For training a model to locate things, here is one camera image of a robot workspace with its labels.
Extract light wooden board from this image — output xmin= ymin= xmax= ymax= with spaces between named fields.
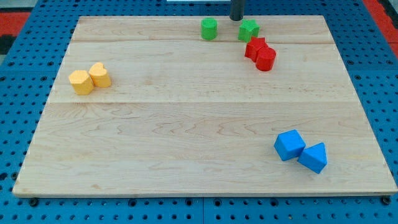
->
xmin=12 ymin=16 xmax=397 ymax=198

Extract red star block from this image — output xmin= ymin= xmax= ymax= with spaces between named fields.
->
xmin=244 ymin=37 xmax=268 ymax=62

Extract red cylinder block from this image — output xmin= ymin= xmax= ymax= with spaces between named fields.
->
xmin=256 ymin=47 xmax=277 ymax=72

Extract green cylinder block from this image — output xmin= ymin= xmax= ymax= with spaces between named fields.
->
xmin=201 ymin=17 xmax=218 ymax=40

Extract blue cube block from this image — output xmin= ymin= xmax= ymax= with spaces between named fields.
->
xmin=274 ymin=129 xmax=306 ymax=161

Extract green star block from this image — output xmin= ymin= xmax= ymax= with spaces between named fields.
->
xmin=238 ymin=19 xmax=260 ymax=43

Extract yellow heart block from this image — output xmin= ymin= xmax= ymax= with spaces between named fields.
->
xmin=88 ymin=62 xmax=111 ymax=88

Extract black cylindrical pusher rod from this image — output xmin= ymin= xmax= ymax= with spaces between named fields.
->
xmin=229 ymin=0 xmax=246 ymax=21

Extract yellow hexagon block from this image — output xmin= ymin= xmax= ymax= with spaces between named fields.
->
xmin=68 ymin=70 xmax=94 ymax=95

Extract blue triangle block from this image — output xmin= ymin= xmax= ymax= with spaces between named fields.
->
xmin=298 ymin=142 xmax=328 ymax=174

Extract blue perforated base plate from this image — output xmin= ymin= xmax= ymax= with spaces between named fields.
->
xmin=1 ymin=1 xmax=397 ymax=223

